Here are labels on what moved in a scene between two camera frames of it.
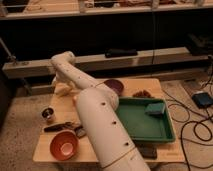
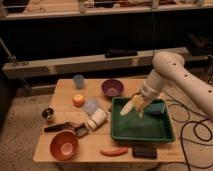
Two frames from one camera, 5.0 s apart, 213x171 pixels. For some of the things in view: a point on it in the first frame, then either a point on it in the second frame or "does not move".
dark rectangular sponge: [148, 150] does not move
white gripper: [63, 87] -> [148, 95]
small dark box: [80, 131] does not move
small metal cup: [47, 113] does not move
